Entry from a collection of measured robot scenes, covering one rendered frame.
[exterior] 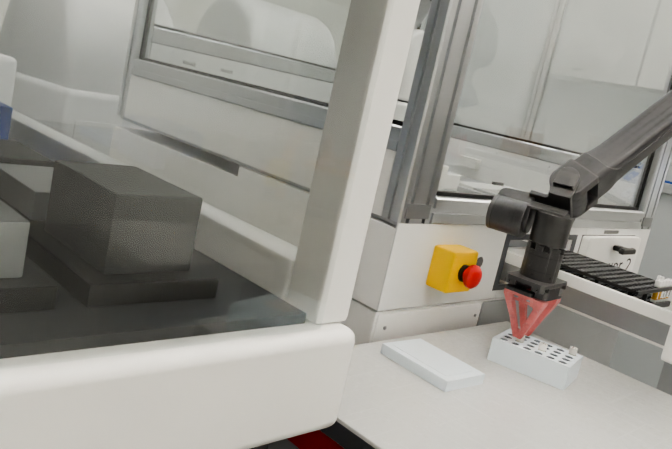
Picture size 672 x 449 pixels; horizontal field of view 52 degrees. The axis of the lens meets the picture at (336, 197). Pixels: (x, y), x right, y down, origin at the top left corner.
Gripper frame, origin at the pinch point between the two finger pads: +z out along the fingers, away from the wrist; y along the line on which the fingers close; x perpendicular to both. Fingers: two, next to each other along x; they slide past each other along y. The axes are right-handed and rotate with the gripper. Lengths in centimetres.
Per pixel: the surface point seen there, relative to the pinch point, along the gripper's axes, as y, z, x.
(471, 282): 3.5, -5.3, -9.0
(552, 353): -1.0, 1.7, 5.2
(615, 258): -64, -7, -6
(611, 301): -16.2, -6.3, 7.6
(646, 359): -188, 44, -16
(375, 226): 14.9, -10.9, -22.1
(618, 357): -189, 48, -26
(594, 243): -51, -11, -8
